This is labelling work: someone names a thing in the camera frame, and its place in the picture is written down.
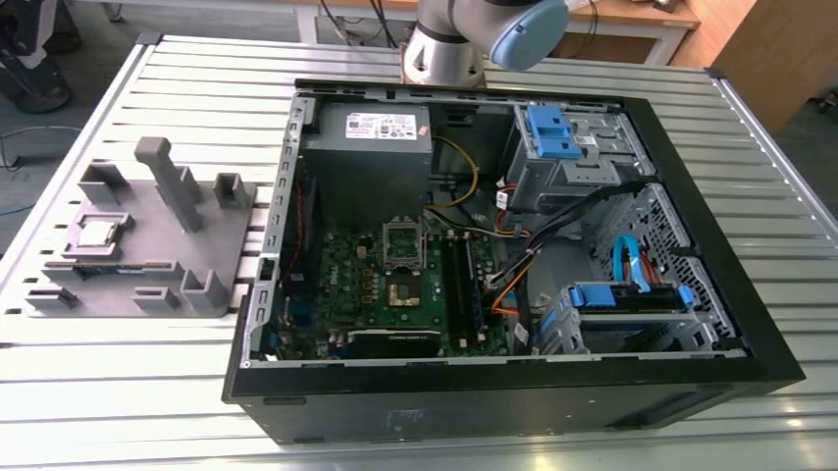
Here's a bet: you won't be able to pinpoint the metal socket cover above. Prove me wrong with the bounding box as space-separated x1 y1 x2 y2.
381 215 431 274

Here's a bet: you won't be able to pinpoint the silver CPU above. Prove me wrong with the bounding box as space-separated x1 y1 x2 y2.
74 218 124 247

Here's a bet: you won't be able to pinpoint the CPU socket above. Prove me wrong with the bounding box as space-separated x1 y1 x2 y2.
383 273 428 309

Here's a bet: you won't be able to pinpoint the green Dell motherboard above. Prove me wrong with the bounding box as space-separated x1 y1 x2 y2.
264 228 519 362

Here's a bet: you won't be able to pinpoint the grey power supply unit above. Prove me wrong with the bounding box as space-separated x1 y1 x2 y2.
297 102 437 222

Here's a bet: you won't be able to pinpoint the graphics card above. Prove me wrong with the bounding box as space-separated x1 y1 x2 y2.
344 327 441 359

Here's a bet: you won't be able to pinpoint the grey drive cage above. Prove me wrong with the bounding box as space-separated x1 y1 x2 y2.
507 102 656 215

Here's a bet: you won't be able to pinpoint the hard disk in blue carrier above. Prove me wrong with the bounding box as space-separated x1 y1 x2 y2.
568 284 695 315

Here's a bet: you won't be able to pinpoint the grey parts rack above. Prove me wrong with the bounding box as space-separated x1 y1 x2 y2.
22 135 260 320

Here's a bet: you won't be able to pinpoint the black PC case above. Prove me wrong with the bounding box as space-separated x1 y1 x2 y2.
220 78 806 445

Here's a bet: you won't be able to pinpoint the grey disk bay cage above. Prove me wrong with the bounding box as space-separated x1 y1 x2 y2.
532 282 747 355

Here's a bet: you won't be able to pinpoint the blue RAM stick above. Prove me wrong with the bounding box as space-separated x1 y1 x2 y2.
41 259 174 280

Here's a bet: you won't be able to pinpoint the black waste bin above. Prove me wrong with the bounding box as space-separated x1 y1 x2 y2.
0 46 73 115

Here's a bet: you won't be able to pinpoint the wooden cabinet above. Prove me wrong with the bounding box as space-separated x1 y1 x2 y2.
709 0 838 136

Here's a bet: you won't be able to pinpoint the wire locking lever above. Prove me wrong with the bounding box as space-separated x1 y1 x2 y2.
420 210 435 275

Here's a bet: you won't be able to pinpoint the black and white wire bundle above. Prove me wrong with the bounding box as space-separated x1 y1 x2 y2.
424 205 531 241

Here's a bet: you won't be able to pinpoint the yellow power wire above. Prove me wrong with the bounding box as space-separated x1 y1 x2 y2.
424 134 484 211

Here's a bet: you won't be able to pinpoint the orange wires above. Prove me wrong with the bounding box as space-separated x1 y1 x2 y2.
488 274 524 318

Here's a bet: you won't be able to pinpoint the black cable bundle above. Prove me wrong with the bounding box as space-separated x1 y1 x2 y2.
487 181 647 290

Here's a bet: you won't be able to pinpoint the large blue drive bracket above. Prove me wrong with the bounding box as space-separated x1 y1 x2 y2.
523 105 588 161

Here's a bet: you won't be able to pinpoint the blue SATA cable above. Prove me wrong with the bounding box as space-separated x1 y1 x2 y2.
611 235 656 295

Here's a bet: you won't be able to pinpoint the red SATA cable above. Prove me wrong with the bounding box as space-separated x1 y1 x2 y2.
637 252 663 290

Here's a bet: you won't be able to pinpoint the wooden desk white frame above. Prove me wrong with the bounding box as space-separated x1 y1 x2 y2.
293 0 701 68

